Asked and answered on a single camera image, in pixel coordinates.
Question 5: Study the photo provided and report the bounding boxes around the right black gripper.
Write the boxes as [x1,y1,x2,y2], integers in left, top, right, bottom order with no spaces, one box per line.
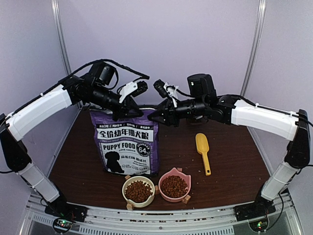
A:
[147,97,207,127]

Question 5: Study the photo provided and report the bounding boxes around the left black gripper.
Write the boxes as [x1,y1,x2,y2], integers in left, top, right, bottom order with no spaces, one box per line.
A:
[89,83,144,121]

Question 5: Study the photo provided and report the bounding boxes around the purple puppy food bag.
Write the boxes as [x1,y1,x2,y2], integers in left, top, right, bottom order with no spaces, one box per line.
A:
[90,109,159,176]

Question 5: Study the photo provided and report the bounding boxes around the yellow plastic scoop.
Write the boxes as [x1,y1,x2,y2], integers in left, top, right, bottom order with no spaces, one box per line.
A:
[195,133,211,176]

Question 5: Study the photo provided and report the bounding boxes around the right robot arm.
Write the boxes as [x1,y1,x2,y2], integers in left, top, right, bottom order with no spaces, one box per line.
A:
[148,73,312,216]

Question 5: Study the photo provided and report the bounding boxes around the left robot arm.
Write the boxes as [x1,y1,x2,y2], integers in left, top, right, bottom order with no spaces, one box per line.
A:
[0,59,149,217]

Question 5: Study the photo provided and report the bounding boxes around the pink cat-ear pet bowl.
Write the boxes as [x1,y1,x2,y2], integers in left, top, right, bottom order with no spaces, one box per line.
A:
[158,167,191,204]

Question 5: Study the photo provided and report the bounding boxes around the cream pet bowl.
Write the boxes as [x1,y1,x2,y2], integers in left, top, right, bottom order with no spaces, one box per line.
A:
[122,176,156,208]

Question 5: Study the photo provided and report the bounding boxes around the brown kibble pet food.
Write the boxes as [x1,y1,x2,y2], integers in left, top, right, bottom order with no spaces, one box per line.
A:
[125,181,153,203]

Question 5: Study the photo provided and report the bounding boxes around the blue zigzag patterned bowl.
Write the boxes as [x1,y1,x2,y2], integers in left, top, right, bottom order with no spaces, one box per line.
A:
[189,116,203,122]

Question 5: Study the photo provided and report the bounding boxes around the kibble in pink bowl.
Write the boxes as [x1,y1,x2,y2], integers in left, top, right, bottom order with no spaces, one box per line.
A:
[161,175,188,198]

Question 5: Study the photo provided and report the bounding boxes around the wooden block front right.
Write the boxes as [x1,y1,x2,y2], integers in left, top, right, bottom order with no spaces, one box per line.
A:
[182,195,191,204]

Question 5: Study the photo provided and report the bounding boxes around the wooden block front left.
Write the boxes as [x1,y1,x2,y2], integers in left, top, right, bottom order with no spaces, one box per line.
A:
[127,203,134,211]

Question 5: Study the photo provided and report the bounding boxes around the left circuit board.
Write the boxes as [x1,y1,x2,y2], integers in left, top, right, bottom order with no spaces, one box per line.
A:
[52,218,73,234]

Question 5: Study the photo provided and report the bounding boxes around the circuit board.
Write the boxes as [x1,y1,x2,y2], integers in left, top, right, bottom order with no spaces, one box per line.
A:
[249,218,269,233]
[52,218,73,234]

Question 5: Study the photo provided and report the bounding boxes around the right circuit board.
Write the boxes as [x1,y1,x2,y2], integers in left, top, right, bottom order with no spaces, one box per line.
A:
[249,218,269,233]

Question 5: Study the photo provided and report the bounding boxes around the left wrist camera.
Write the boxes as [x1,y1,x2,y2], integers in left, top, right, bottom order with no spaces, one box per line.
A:
[117,81,148,103]

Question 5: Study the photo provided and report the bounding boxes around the left black braided cable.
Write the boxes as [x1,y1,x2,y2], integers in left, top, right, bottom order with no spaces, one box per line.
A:
[4,58,150,118]

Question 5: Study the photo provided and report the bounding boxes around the front aluminium rail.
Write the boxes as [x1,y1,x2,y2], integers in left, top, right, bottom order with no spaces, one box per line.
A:
[18,192,304,235]

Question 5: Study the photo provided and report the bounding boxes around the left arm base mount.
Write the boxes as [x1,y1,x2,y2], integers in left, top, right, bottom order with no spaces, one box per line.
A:
[43,192,88,222]

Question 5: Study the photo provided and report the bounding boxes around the left aluminium frame post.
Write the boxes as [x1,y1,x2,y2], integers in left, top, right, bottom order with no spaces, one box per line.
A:
[51,0,71,75]

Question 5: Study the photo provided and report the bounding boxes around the aluminium frame post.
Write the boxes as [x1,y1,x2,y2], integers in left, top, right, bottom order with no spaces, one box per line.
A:
[240,0,267,96]
[51,0,71,75]

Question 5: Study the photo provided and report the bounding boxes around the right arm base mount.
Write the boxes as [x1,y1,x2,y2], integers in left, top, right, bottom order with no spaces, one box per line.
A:
[234,195,276,221]

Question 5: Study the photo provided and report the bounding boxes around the right aluminium frame post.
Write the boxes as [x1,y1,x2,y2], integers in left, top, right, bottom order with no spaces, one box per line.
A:
[240,0,267,96]

